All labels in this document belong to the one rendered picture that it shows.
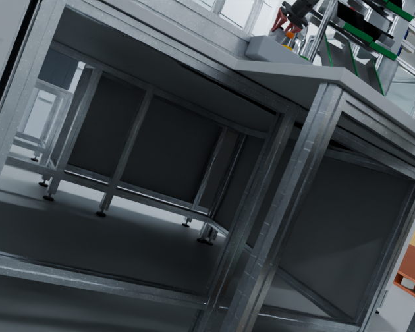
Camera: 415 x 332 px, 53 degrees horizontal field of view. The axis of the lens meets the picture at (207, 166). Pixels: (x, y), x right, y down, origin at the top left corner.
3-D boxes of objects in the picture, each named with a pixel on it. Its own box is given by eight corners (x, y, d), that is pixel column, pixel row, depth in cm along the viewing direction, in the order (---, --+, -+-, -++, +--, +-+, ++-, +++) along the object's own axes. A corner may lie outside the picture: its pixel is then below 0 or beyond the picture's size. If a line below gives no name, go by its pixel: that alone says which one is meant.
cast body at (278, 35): (282, 48, 147) (290, 29, 147) (273, 43, 145) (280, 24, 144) (269, 49, 154) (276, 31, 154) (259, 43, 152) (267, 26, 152)
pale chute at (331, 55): (352, 94, 155) (361, 86, 152) (324, 80, 151) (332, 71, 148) (341, 49, 173) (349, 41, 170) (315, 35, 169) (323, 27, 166)
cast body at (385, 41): (387, 56, 162) (399, 39, 159) (379, 51, 161) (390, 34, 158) (377, 49, 169) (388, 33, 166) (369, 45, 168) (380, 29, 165)
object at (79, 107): (316, 272, 341) (357, 174, 338) (43, 199, 235) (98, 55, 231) (288, 254, 374) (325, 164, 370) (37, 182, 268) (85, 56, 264)
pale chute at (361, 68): (378, 109, 162) (387, 102, 159) (352, 96, 158) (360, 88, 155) (365, 65, 180) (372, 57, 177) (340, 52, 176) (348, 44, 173)
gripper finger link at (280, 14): (265, 22, 149) (283, 1, 143) (280, 32, 152) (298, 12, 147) (269, 33, 145) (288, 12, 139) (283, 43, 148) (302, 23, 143)
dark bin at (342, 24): (369, 44, 156) (382, 26, 153) (342, 28, 152) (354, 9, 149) (341, 25, 180) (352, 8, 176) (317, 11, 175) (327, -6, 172)
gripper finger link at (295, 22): (269, 25, 150) (288, 4, 144) (283, 34, 153) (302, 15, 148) (273, 36, 146) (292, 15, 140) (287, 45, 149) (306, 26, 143)
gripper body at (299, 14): (280, 4, 144) (295, -14, 139) (300, 18, 149) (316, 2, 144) (284, 14, 140) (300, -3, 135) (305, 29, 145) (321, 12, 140)
